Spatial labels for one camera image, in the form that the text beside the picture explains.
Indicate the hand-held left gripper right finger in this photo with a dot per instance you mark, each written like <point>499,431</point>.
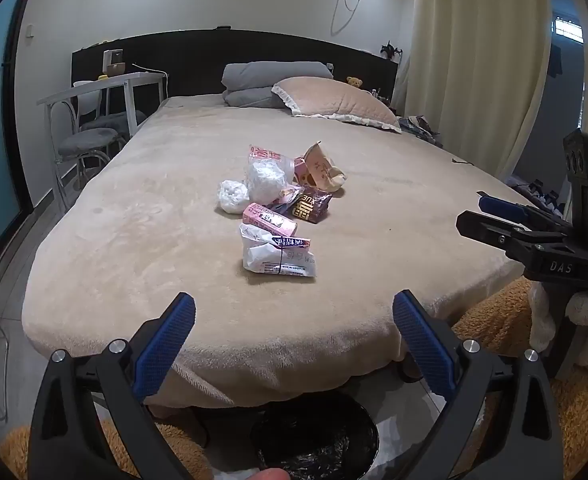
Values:
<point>423,345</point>

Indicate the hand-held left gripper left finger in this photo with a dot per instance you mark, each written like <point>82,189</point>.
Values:
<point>166,345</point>

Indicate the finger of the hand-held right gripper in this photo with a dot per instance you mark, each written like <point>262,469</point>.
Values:
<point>498,205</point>
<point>483,227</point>

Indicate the bin with black liner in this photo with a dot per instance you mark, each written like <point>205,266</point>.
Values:
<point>319,440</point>

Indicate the small white bag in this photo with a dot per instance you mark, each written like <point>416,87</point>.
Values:
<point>233,196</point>

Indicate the pink drink carton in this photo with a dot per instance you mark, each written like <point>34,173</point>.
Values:
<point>269,217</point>

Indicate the dark purple snack packet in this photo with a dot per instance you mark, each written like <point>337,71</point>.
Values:
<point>310,207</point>

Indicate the pink snack box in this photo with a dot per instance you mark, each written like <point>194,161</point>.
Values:
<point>301,172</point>

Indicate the clear plastic bag with tissue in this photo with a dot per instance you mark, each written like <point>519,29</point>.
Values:
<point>266,180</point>

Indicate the red and white packet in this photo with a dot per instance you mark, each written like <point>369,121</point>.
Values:
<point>261,151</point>

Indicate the person's left hand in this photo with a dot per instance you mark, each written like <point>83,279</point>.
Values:
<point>274,475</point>

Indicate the black slipper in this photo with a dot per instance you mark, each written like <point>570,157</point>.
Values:
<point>411,371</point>

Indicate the right arm brown fleece sleeve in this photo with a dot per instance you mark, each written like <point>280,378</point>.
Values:
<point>498,330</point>

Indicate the arm brown fleece sleeve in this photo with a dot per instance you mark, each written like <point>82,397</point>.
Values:
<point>498,330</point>
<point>14,452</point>

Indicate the beige fleece blanket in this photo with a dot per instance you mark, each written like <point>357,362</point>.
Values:
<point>149,240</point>

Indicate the pile of clothes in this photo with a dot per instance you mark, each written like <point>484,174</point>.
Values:
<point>421,127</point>

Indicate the cream curtain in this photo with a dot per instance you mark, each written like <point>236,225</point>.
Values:
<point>473,50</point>

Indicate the window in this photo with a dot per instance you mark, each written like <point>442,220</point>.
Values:
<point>568,30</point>

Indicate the left arm brown fleece sleeve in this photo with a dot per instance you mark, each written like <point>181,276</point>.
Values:
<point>14,452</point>

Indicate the black figurine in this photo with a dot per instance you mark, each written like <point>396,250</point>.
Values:
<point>391,51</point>

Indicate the brown teddy bear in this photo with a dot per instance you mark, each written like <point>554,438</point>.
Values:
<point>355,82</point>

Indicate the beige frilled pillow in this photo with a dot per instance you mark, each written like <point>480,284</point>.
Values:
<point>334,100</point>

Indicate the white chair with grey cushion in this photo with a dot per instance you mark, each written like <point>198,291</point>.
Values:
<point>86,140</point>
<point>109,121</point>

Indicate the grey pillow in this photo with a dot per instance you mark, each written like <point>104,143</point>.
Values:
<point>251,97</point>
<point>274,74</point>

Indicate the white desk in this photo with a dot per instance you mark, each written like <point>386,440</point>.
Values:
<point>104,85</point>

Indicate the black headboard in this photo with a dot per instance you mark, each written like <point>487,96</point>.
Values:
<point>189,60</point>

